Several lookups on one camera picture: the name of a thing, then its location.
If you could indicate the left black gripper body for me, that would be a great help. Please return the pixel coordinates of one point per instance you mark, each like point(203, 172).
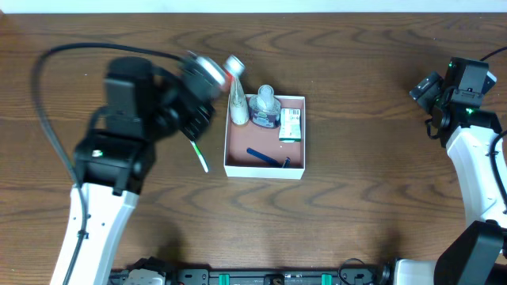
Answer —
point(199, 119)

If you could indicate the green white toothbrush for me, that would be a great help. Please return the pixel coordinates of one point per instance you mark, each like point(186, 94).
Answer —
point(200, 156)

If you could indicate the white lotion tube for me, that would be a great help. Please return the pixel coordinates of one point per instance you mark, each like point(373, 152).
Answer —
point(238, 105)

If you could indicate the red green toothpaste tube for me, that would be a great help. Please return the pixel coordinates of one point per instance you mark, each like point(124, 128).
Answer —
point(234, 68)

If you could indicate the white cardboard box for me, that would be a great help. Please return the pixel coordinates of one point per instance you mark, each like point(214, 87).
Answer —
point(238, 163)

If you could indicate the clear pump soap bottle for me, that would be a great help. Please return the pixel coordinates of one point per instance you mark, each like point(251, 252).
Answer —
point(264, 108)

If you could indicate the green white soap box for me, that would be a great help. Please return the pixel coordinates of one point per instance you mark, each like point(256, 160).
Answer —
point(290, 125)

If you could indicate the blue disposable razor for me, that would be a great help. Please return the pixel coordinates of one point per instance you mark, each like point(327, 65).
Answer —
point(271, 161)

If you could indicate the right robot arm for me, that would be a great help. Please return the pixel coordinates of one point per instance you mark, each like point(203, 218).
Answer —
point(473, 140)

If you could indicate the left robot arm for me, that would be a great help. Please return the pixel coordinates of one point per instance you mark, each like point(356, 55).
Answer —
point(145, 104)

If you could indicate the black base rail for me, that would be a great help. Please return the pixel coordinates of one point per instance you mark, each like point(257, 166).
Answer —
point(152, 271)

